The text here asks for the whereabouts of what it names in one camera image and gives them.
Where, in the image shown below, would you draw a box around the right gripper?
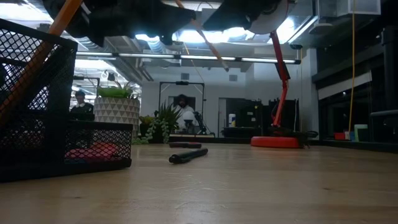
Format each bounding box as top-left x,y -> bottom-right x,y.
201,0 -> 277,30

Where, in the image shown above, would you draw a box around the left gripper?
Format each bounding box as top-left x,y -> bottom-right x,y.
90,0 -> 197,47

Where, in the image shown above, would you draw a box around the red and black scissors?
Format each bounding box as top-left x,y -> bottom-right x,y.
168,141 -> 203,149

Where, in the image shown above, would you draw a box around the black pen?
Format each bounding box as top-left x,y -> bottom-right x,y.
168,147 -> 210,165

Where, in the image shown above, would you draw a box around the orange eraser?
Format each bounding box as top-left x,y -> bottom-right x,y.
93,142 -> 121,159

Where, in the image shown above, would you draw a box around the pink eraser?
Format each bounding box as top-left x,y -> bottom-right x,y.
64,146 -> 100,162

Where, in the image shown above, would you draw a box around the black mesh desk organizer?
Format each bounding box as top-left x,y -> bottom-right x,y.
0,17 -> 134,184

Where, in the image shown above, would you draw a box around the long ceiling light bar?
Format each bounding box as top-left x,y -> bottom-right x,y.
75,51 -> 302,65

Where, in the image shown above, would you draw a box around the person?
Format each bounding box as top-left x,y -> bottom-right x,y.
68,89 -> 95,122
173,93 -> 197,131

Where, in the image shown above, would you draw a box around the white round object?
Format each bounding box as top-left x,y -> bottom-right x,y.
182,111 -> 195,125

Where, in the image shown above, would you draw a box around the black cabinet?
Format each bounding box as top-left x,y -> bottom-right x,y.
224,98 -> 300,138

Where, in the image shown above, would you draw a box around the trailing succulent in dark pot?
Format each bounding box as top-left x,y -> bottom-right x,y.
132,101 -> 184,146

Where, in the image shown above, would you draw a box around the succulent in white patterned pot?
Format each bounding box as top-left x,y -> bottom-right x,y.
93,79 -> 141,139

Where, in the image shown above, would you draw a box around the red desk lamp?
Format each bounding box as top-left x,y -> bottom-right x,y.
248,0 -> 320,149

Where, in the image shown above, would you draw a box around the pale green container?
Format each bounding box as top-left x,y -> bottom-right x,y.
353,124 -> 369,142

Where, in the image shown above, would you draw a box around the black background rig frame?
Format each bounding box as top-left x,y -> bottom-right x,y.
157,80 -> 206,135

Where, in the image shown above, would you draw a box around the yellow cable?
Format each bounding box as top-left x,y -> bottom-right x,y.
347,0 -> 357,134

